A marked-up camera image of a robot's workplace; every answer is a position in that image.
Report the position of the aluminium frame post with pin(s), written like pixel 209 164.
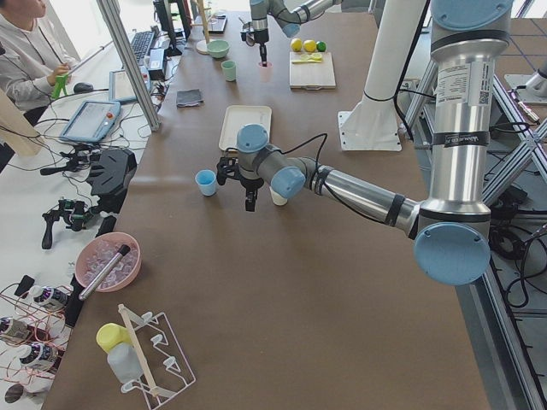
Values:
pixel 110 11

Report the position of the black keyboard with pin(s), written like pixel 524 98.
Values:
pixel 141 44

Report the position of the blue plastic cup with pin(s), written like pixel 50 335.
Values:
pixel 206 182

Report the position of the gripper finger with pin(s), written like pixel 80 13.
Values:
pixel 250 201
pixel 263 54

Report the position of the black computer monitor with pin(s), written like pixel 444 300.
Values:
pixel 163 11

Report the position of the green plastic cup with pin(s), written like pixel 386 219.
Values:
pixel 229 70

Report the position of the bamboo cutting board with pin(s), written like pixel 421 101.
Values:
pixel 312 76

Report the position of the white wire dish rack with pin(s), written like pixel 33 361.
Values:
pixel 167 371

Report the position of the wooden mug tree stand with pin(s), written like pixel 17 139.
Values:
pixel 201 20

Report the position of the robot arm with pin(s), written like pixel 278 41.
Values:
pixel 450 227
pixel 288 20

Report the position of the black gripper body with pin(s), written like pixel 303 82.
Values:
pixel 261 38
pixel 250 184

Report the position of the blue teach pendant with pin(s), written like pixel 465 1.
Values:
pixel 91 122
pixel 120 88

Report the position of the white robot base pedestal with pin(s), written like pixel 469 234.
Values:
pixel 372 123

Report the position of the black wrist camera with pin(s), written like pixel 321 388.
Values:
pixel 227 168
pixel 247 34

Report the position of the green lime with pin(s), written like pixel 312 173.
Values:
pixel 321 45

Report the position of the person in white hoodie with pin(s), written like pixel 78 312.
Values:
pixel 33 57

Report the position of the grey folded cloth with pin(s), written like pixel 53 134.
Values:
pixel 189 98

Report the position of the yellow capped plastic bottle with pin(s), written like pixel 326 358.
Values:
pixel 114 340

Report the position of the white plastic cup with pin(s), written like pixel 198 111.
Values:
pixel 277 199

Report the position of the pink plastic cup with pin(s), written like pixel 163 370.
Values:
pixel 265 70

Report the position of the yellow plastic knife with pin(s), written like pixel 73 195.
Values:
pixel 300 62

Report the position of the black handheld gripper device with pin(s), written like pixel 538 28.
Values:
pixel 76 215

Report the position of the beige rabbit tray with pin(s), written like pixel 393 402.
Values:
pixel 237 116

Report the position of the whole yellow lemon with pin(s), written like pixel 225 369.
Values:
pixel 309 45
pixel 296 44

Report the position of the mint green bowl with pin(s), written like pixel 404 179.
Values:
pixel 218 48

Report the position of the steel muddler in bowl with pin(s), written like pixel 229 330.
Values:
pixel 123 250

